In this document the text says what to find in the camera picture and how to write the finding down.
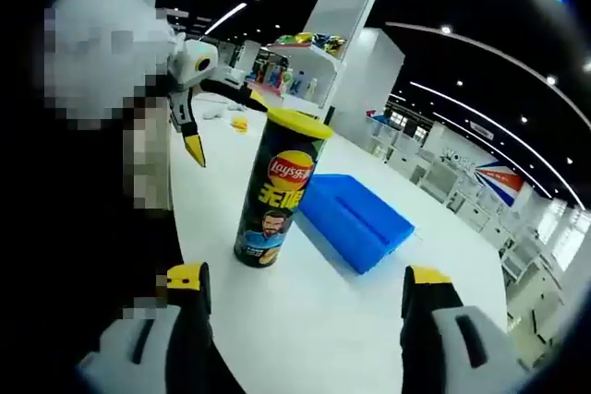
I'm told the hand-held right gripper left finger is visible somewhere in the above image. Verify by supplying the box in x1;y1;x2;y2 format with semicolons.
78;262;246;394

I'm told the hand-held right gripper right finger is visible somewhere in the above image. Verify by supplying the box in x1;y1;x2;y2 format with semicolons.
399;264;535;394

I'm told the yellow container lid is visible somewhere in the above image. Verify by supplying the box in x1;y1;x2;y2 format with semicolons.
266;106;335;139

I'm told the black chip container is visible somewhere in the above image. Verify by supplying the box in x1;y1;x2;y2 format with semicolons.
233;115;327;269

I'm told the blue plastic box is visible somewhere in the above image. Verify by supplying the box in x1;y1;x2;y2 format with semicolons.
294;173;416;278

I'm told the small white object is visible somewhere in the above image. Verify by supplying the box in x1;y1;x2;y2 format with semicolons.
199;105;227;123

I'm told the row of colourful bottles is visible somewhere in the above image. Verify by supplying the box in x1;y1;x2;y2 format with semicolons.
251;66;320;100

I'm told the straight ceiling light strip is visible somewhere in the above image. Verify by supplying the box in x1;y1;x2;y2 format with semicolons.
202;1;248;36

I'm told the pile of colourful snack packets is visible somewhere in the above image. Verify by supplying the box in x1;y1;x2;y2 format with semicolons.
275;31;347;56

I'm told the white display shelf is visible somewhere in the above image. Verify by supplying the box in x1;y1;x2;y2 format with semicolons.
247;0;380;125

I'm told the white square pillar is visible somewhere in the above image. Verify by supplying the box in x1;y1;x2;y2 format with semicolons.
322;27;406;162

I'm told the person's black clothed torso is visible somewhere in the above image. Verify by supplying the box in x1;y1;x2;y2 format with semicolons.
18;102;186;358

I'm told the group of white shelving racks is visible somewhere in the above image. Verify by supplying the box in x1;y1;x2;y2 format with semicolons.
368;112;581;321

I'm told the red and blue wall poster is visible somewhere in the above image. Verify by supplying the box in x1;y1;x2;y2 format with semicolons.
475;161;526;207

